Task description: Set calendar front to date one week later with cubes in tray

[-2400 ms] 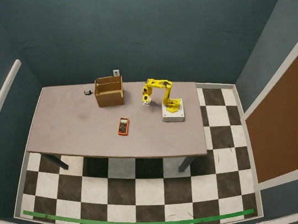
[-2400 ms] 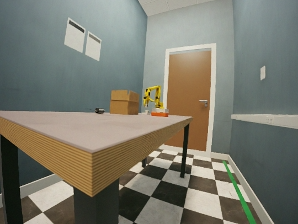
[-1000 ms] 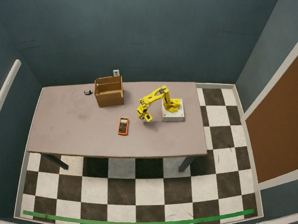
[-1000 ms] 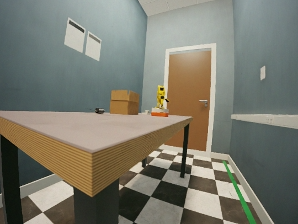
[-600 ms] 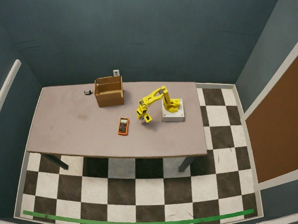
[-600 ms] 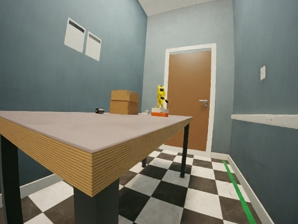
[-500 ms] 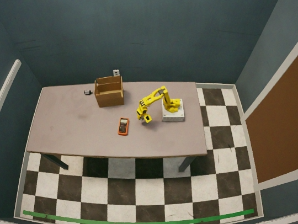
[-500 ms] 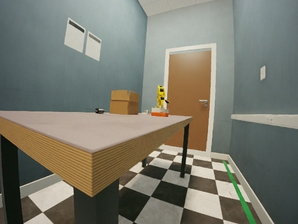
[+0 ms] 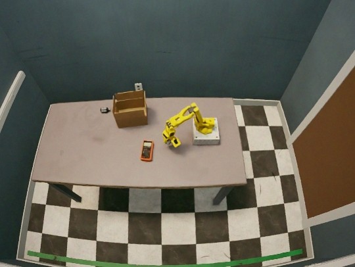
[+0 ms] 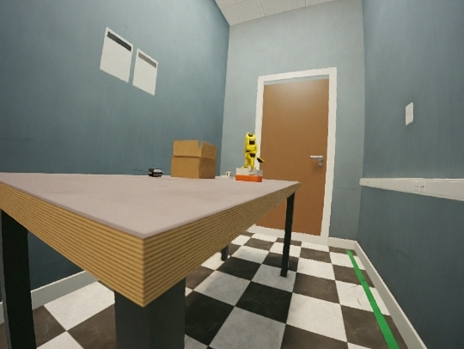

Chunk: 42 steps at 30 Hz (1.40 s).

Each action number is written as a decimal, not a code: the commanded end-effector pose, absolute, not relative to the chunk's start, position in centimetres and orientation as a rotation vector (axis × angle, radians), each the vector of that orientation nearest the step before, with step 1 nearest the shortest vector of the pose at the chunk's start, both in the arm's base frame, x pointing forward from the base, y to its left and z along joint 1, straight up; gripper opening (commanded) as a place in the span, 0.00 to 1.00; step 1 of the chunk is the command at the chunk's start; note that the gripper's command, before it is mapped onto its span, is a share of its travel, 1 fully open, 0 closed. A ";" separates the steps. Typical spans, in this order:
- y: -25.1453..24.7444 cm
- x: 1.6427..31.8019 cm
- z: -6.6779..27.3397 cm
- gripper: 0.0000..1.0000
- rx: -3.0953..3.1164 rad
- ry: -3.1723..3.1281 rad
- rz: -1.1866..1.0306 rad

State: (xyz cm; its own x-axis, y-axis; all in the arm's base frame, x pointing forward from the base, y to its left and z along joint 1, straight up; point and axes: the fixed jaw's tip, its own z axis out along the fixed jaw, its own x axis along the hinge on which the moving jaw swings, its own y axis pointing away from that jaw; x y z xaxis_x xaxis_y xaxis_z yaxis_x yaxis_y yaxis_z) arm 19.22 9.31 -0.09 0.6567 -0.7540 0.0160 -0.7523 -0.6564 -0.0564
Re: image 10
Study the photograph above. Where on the orange digital multimeter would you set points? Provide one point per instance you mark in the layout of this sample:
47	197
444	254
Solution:
251	177

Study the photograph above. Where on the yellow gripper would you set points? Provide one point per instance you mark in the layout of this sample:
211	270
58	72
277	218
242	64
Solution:
251	157

